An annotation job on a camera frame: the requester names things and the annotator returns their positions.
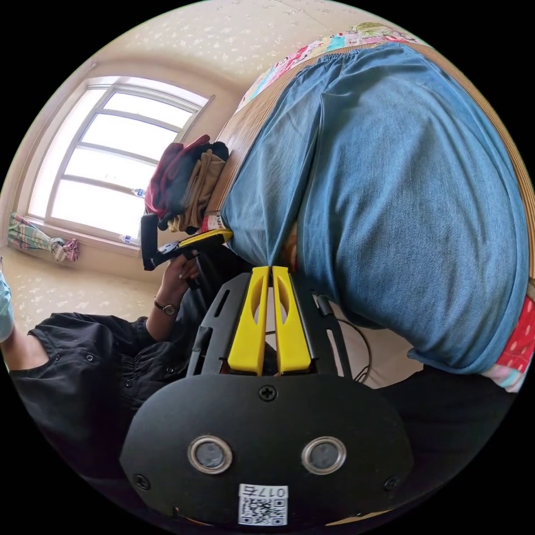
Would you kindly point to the person's left forearm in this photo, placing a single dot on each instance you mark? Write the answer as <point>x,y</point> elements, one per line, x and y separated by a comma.
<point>162,322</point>

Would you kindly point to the blue jeans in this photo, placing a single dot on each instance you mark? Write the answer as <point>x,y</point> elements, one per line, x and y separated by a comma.
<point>397,209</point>

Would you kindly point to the person's body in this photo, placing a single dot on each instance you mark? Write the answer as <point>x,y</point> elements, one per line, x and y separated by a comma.
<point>83,376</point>

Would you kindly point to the person's left hand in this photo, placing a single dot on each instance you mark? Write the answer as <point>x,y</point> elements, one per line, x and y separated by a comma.
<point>177,280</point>

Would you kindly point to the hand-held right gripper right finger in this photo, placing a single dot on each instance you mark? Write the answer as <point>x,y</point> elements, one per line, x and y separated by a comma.
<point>294,338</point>

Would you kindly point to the window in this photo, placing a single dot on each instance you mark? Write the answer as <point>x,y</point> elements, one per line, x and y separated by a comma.
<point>125,129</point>

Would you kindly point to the pile of clothes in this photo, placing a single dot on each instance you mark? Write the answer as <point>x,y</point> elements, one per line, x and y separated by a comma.
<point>184,188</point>

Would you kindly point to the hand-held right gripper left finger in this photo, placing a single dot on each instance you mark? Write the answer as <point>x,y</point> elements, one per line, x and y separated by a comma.
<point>247,334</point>

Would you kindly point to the checked curtain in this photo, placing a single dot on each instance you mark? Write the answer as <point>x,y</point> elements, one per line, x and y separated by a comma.
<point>37,240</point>

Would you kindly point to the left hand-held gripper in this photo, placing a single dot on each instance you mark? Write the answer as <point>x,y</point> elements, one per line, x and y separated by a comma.
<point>175,250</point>

